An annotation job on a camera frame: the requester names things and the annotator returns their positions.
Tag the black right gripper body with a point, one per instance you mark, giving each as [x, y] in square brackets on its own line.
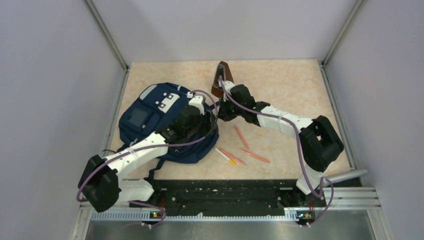
[230, 110]

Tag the pink pen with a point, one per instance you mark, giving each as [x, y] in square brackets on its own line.
[232, 157]
[243, 140]
[263, 159]

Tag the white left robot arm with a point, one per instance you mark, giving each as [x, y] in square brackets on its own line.
[103, 182]

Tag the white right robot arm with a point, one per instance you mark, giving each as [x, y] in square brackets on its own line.
[318, 144]

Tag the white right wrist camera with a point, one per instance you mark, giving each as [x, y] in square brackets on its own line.
[226, 87]

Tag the brown wooden metronome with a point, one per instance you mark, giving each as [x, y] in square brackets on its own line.
[222, 72]

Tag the navy blue student backpack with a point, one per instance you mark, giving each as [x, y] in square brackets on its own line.
[157, 106]

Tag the grey metal tube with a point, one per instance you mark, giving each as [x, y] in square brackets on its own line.
[349, 175]

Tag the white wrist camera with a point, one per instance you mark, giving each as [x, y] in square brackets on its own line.
[196, 101]
[226, 87]

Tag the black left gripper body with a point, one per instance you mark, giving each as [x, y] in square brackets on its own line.
[201, 125]

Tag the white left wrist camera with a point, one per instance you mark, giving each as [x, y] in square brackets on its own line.
[196, 101]

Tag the white yellow-tipped pen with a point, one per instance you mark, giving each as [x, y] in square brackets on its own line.
[225, 156]

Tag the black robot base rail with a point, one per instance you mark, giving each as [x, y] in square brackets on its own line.
[231, 198]

